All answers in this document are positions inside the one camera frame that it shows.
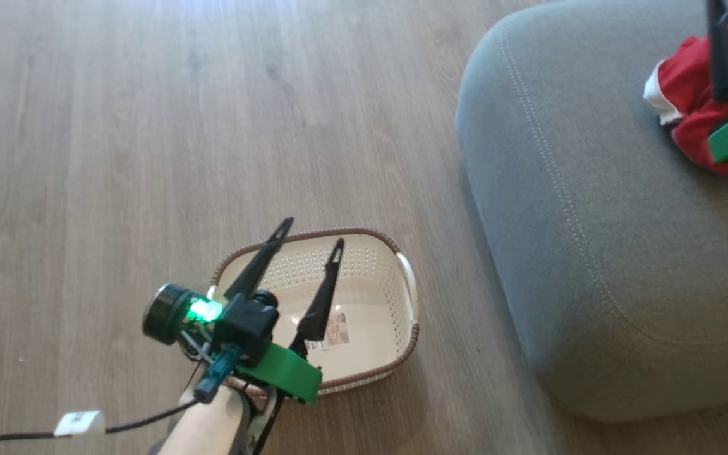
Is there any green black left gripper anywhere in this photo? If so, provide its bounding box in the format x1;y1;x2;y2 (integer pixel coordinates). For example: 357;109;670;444
187;218;344;404

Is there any red and white garment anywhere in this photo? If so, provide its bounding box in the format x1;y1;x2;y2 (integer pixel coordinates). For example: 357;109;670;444
643;3;728;176

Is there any grey fabric sofa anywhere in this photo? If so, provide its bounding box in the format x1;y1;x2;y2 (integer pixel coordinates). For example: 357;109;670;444
456;0;728;423

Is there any printed basket label sticker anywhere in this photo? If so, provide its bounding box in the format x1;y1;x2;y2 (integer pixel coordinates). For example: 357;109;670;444
306;313;351;350

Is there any white perforated laundry basket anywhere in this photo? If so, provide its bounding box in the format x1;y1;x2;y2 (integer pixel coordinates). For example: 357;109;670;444
211;227;420;396

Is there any teal cable connector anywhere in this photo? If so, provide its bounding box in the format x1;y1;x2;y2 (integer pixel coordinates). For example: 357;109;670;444
195;344;241;404

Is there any thin black cable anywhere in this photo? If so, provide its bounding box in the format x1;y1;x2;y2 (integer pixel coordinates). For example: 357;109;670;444
0;395;203;455
252;391;290;455

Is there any white cable tag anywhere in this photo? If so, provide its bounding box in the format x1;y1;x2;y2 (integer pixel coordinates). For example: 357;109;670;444
54;411;106;438

